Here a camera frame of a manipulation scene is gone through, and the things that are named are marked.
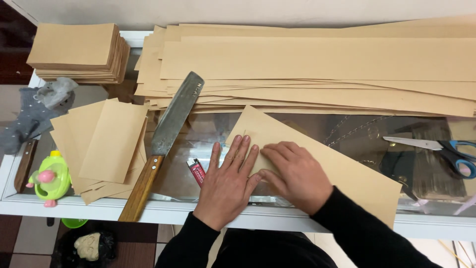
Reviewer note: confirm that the person's left hand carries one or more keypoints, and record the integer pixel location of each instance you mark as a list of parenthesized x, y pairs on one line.
[(227, 188)]

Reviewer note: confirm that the person's right hand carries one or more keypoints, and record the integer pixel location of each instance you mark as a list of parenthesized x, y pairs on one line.
[(301, 182)]

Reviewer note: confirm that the long brown paper strip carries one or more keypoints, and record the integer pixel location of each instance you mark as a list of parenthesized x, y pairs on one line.
[(349, 175)]

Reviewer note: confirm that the glass display counter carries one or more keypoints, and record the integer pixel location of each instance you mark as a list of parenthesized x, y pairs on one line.
[(238, 178)]

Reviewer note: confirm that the red lighter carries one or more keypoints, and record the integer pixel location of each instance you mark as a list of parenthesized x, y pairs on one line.
[(196, 172)]

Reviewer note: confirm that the pile of long brown strips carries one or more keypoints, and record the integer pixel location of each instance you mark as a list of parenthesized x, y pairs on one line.
[(316, 70)]

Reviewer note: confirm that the heap of loose brown envelopes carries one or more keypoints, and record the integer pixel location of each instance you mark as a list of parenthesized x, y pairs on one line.
[(106, 149)]

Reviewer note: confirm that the black plastic bag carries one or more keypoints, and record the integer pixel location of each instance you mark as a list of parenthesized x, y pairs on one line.
[(85, 245)]

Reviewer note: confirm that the green plastic bowl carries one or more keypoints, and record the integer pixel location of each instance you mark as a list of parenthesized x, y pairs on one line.
[(73, 222)]

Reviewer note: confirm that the green toy fan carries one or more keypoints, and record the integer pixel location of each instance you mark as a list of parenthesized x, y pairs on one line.
[(52, 180)]

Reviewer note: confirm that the stack of folded brown envelopes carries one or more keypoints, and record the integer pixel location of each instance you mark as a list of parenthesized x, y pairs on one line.
[(80, 52)]

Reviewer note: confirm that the grey dotted sock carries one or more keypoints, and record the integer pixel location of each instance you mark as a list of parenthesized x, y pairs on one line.
[(31, 115)]

